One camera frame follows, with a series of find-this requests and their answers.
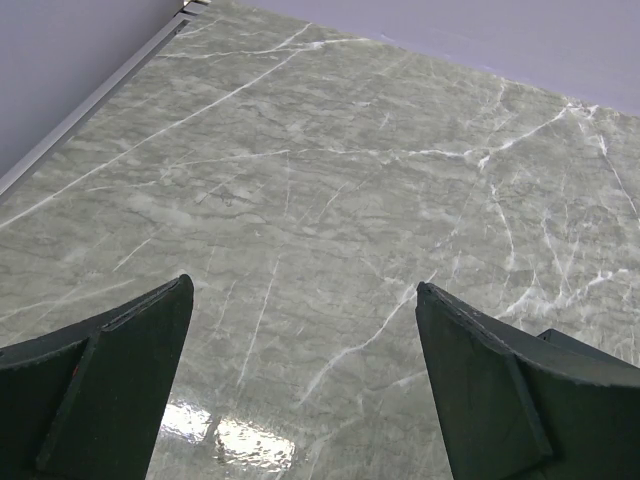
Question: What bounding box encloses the aluminium table edge rail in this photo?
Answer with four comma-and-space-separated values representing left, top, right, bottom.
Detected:
1, 0, 208, 199

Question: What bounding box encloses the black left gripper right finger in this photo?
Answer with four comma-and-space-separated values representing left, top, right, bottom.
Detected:
416, 283, 639, 479

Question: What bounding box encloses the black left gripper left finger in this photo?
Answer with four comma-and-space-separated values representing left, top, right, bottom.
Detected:
1, 274, 194, 479

